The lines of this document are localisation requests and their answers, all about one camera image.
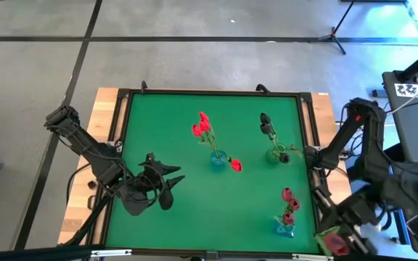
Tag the gray side desk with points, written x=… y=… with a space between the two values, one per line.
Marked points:
x=388 y=87

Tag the green glass vase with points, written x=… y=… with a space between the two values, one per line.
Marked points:
x=273 y=155

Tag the black tripod stand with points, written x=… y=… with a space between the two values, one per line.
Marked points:
x=334 y=36

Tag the black beam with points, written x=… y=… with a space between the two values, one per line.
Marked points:
x=31 y=253

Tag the green table mat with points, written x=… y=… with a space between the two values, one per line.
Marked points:
x=223 y=210

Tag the blue glass vase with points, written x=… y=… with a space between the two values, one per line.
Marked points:
x=219 y=158

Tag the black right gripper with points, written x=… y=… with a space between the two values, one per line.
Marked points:
x=356 y=221

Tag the black metal table frame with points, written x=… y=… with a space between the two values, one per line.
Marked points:
x=212 y=91

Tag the silver metal bracket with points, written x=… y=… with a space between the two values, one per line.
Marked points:
x=111 y=252
x=308 y=257

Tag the dark metal loop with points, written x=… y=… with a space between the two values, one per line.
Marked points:
x=88 y=202

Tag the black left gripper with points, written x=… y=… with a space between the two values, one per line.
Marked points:
x=147 y=188

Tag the white printed label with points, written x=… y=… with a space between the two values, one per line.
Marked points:
x=416 y=90

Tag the small dark block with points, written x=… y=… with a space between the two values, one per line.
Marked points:
x=92 y=184

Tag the black artificial tulip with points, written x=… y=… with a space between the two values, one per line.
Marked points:
x=267 y=128
x=265 y=117
x=284 y=157

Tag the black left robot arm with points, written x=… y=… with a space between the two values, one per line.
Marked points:
x=85 y=148

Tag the teal square glass vase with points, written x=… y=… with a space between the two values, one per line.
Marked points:
x=285 y=229

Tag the black clamp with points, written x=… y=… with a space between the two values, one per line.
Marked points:
x=263 y=88
x=144 y=86

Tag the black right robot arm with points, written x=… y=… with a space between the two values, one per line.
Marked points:
x=370 y=145

